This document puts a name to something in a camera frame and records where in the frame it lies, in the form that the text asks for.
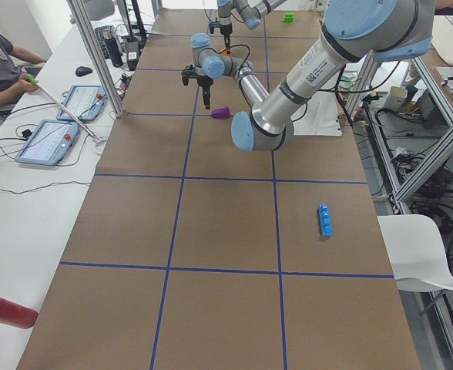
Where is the white chair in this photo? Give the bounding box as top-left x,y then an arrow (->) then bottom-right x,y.
377,214 -> 453,293

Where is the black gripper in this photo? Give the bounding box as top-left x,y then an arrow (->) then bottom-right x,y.
196,76 -> 213,109

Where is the seated person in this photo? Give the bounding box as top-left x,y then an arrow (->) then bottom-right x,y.
0,34 -> 47,108

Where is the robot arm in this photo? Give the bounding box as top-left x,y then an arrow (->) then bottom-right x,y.
181,0 -> 435,151
209,0 -> 285,55

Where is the far teach pendant tablet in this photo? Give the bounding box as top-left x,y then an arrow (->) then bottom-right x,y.
62,85 -> 106,122

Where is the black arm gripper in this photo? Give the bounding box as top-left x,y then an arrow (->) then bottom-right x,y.
219,23 -> 232,53

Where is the black computer mouse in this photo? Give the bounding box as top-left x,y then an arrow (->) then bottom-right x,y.
75,66 -> 92,77

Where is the blue long block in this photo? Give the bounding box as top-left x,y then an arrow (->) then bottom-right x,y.
317,203 -> 333,238

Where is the red cylinder tube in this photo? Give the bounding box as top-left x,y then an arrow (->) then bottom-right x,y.
0,297 -> 39,329

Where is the aluminium frame rack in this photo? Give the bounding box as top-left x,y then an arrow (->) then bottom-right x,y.
341,57 -> 453,370

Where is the green block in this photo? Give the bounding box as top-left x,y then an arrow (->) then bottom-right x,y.
283,12 -> 294,23

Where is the black keyboard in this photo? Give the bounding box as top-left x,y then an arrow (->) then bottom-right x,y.
94,25 -> 115,59

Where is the near teach pendant tablet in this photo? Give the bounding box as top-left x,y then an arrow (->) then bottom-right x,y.
15,119 -> 79,167

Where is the green handled metal stick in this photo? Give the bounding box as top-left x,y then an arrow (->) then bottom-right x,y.
24,74 -> 102,143

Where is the brown paper table mat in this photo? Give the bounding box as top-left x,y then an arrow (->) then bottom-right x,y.
18,10 -> 420,369

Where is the purple trapezoid block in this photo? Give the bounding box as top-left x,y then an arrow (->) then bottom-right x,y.
210,106 -> 231,119

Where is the teach pendant tablet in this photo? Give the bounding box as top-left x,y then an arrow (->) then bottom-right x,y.
62,85 -> 106,122
15,119 -> 79,167

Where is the aluminium frame post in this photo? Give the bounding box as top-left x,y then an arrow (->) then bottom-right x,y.
67,0 -> 123,118

